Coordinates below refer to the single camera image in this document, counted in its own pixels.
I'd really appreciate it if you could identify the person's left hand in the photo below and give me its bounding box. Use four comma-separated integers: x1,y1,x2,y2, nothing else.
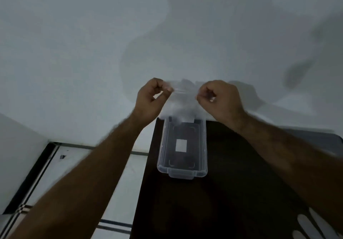
133,78,174,128

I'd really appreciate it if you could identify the person's right hand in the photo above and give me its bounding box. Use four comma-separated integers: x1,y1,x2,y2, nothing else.
196,80,248,130

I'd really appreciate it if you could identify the clear plastic bag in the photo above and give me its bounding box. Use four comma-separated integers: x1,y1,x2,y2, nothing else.
158,79,217,122

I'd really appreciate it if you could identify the person's left forearm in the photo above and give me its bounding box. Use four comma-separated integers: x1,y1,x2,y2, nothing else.
8,112,157,239

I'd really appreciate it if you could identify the person's right forearm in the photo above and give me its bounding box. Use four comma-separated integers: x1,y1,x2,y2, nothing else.
228,113,343,234

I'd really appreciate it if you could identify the white square label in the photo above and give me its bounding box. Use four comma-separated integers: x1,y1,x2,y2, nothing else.
175,139,188,152

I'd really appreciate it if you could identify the clear plastic storage box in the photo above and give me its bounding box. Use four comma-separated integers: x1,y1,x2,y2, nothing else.
157,116,208,180

